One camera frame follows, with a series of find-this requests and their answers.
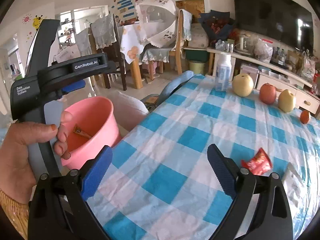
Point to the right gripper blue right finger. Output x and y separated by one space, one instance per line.
239 184

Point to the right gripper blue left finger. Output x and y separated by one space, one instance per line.
81 185

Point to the pink plastic bucket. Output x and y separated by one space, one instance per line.
94 116

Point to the yellow knit sleeve forearm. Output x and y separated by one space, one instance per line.
17 213

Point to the cardboard trash in bucket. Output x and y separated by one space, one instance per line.
77 130

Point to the person's left hand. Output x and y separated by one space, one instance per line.
17 179

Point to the small red candy wrapper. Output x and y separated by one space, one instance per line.
259 164

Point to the blue white checkered tablecloth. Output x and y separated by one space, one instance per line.
160 184

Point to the white cushion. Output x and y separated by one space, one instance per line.
128 111

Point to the dark wooden chair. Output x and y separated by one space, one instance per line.
107 40

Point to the small orange tangerine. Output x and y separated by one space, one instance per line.
305 117

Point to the yellow pear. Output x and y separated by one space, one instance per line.
242 85
286 101

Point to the red apple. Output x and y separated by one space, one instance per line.
267 94

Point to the owl pattern stool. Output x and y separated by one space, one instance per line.
150 102

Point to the wooden dining table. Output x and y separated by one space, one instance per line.
137 50

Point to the pink storage box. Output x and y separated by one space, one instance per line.
250 70

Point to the white tv cabinet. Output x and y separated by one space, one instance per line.
281 79

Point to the white spray bottle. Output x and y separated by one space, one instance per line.
223 72

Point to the green waste bin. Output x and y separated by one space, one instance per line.
197 67

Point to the light wooden chair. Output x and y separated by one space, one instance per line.
175 47

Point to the white mesh food cover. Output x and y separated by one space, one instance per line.
158 19

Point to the dark flower bouquet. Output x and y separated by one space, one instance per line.
217 25

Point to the black television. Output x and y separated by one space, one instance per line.
282 20

